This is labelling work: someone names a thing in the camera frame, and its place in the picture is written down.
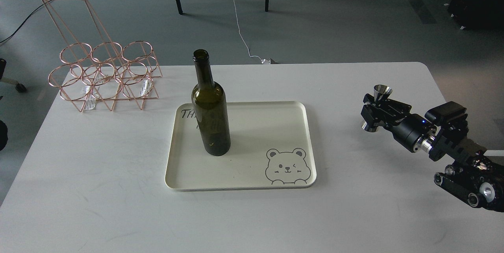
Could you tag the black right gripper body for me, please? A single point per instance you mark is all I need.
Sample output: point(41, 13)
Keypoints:
point(410, 130)

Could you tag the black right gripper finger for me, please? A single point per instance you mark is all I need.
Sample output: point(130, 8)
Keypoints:
point(376, 116)
point(382, 102)

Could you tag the steel double jigger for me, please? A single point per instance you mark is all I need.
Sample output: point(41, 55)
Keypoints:
point(381, 89)

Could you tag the dark green wine bottle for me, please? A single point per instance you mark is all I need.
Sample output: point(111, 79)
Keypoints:
point(209, 102)

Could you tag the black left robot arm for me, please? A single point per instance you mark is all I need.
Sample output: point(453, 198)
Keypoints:
point(19, 88)

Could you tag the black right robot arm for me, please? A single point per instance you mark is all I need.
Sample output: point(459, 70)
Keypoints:
point(472, 177)

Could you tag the cream bear serving tray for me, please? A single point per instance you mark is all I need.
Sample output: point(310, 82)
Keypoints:
point(271, 148)

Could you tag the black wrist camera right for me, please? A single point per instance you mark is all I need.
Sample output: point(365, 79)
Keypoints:
point(448, 113)

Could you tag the copper wire wine rack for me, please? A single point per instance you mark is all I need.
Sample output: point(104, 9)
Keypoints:
point(107, 72)

